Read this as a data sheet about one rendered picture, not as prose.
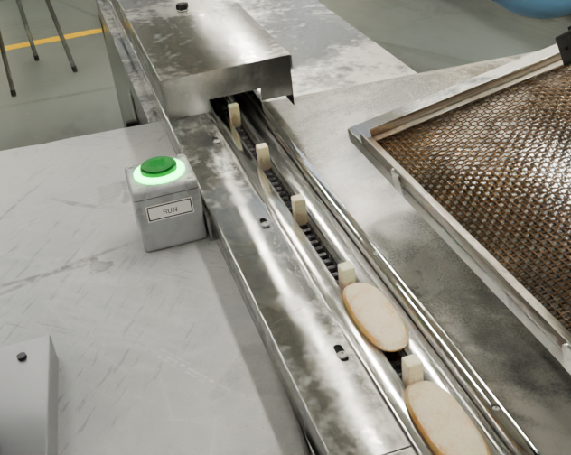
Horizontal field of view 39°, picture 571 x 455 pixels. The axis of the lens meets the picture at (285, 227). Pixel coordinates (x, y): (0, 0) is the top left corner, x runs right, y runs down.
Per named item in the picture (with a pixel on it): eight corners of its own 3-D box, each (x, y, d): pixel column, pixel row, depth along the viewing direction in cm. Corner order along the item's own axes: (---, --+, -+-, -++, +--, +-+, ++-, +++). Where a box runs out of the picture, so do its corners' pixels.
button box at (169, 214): (139, 246, 95) (120, 163, 90) (204, 230, 97) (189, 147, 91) (151, 283, 89) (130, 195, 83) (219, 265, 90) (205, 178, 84)
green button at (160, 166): (139, 172, 89) (136, 160, 88) (174, 165, 89) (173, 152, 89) (145, 189, 85) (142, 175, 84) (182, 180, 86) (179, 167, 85)
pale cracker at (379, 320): (333, 291, 73) (332, 281, 73) (372, 281, 74) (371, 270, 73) (377, 358, 65) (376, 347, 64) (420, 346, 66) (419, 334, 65)
